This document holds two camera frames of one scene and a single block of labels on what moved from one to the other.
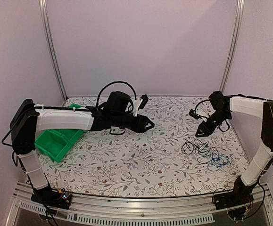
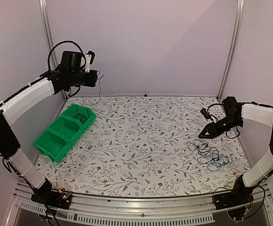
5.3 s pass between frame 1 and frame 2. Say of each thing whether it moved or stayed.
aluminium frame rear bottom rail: stayed
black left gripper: moved
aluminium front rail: stayed
